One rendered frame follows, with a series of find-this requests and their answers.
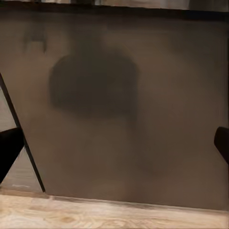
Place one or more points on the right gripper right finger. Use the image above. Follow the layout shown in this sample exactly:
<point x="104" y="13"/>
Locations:
<point x="221" y="142"/>

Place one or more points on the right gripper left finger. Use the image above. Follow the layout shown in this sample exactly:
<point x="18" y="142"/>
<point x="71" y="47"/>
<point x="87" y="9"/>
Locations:
<point x="11" y="143"/>

